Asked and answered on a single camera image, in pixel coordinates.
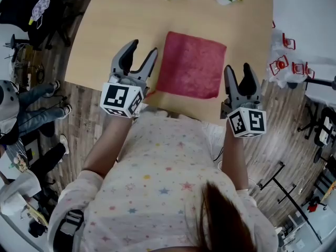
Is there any grey shoulder strap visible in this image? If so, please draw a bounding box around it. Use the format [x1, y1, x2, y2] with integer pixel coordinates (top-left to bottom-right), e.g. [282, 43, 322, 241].
[52, 208, 85, 246]

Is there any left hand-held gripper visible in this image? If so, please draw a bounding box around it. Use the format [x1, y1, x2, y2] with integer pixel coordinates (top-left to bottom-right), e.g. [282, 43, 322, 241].
[99, 39, 159, 119]

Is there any grey box with yellow label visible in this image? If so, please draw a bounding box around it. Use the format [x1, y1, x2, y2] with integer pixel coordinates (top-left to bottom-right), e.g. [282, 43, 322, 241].
[23, 138, 43, 167]

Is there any red and black device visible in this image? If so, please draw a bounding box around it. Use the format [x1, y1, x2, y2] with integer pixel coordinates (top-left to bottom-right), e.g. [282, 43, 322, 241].
[301, 196, 329, 214]

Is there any white floor cable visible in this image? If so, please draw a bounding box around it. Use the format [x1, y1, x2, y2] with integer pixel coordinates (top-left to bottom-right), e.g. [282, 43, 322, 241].
[214, 145, 226, 170]

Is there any black bag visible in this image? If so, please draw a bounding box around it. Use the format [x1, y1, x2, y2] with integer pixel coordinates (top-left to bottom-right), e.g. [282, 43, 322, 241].
[28, 219, 48, 238]

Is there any black and white office chair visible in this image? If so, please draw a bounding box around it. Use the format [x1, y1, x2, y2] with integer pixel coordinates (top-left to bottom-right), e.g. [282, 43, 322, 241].
[298, 101, 336, 146]

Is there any yellow wooden board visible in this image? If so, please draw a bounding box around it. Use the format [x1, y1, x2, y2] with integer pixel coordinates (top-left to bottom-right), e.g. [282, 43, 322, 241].
[22, 201, 49, 227]

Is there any person's star-print shirt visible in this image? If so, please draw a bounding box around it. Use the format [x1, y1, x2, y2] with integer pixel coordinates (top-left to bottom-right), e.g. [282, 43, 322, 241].
[47, 108, 279, 252]

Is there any pastel flower bouquet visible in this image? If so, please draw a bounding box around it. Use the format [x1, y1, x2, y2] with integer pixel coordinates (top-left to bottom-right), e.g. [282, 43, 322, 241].
[14, 153, 28, 172]

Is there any patterned cloth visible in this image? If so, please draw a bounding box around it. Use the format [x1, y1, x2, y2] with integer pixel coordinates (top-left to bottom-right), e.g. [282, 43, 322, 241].
[30, 0, 50, 19]

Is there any person's right forearm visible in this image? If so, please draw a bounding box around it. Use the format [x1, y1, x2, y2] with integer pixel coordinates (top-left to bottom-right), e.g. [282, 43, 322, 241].
[222, 126, 249, 191]

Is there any black metal stand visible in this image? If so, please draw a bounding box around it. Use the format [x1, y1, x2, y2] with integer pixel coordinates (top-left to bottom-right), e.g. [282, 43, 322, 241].
[258, 161, 323, 245]

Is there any black coat rack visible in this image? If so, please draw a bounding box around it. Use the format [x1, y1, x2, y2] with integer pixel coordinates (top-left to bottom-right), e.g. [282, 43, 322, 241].
[287, 76, 336, 90]

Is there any red towel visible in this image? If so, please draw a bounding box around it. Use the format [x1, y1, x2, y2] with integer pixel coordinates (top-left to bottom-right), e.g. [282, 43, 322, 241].
[155, 31, 228, 100]

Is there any person's left forearm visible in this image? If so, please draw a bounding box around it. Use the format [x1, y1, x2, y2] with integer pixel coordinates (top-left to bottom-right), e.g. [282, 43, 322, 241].
[82, 111, 135, 179]

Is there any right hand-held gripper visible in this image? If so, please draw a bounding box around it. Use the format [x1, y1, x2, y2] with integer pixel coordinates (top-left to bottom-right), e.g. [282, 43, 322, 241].
[219, 62, 267, 139]

